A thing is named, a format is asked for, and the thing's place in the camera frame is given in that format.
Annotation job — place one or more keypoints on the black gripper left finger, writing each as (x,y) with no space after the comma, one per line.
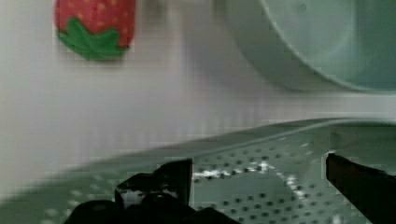
(159,197)

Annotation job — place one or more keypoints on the mint green mug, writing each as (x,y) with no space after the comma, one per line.
(318,45)

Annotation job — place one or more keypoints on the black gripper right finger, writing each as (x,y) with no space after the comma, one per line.
(370,190)

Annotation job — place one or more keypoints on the green plastic strainer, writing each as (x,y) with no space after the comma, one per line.
(268,175)

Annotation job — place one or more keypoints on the red green plush strawberry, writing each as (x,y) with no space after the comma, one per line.
(96,30)

